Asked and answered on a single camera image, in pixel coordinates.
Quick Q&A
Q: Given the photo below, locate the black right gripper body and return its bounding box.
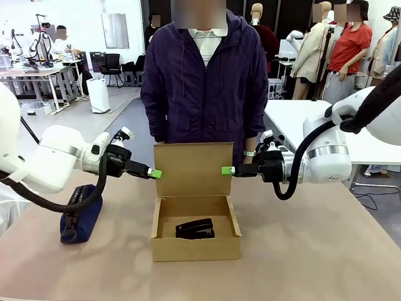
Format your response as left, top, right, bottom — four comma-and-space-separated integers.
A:
256, 149, 285, 183

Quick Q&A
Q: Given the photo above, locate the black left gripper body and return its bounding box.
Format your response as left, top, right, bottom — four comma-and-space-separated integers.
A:
104, 145, 133, 179

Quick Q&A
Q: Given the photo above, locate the black stapler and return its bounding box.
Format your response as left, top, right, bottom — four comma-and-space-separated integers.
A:
174, 218, 216, 240

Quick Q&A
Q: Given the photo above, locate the brown cardboard box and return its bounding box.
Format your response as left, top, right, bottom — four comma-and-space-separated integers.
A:
150, 142, 242, 263

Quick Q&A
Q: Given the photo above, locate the white air purifier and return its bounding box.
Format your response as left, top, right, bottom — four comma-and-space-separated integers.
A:
86, 78, 111, 114

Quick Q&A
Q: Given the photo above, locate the navy zipper pencil case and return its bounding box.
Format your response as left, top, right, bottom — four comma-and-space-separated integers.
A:
60, 184, 103, 245

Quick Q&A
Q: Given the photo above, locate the person in purple jacket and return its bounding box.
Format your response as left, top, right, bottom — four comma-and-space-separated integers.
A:
140, 0, 269, 166

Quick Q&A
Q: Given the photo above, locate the black tripod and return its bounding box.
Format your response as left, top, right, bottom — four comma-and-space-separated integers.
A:
19, 116, 41, 145

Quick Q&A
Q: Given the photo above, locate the black office chair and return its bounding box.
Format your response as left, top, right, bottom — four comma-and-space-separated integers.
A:
99, 53, 125, 88

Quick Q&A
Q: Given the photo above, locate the mannequin in beige coat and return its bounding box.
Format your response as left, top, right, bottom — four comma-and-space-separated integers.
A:
289, 1, 335, 102

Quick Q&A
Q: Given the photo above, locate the wooden workbench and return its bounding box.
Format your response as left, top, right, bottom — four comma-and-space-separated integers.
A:
0, 68, 65, 109

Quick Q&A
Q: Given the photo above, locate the mannequin in dark red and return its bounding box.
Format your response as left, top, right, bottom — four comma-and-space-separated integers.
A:
250, 3, 280, 81

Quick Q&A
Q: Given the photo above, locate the person in white shirt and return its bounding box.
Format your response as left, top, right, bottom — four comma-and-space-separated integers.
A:
49, 24, 79, 62

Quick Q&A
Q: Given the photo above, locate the person in black clothes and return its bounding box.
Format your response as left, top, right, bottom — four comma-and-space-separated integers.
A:
143, 14, 162, 50

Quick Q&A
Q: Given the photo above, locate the figure in red shirt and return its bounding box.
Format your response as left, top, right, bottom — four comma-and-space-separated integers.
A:
325, 0, 374, 106

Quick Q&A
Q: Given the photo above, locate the white background humanoid robot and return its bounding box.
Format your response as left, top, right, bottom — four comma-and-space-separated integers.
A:
28, 13, 54, 67

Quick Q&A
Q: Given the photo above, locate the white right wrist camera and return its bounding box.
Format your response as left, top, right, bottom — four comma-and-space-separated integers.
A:
261, 130, 284, 151

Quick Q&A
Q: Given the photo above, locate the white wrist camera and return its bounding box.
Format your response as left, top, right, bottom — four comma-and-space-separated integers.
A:
112, 126, 134, 147
261, 130, 284, 151

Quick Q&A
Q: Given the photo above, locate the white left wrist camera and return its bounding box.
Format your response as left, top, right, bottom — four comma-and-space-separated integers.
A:
112, 126, 134, 147

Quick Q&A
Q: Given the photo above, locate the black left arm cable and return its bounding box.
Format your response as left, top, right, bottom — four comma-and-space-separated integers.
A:
0, 152, 109, 216

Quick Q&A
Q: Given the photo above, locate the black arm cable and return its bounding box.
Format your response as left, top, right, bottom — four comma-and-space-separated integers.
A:
271, 67, 401, 201
0, 152, 109, 216

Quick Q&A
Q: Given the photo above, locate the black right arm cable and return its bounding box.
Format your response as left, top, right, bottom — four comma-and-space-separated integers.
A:
271, 67, 401, 201

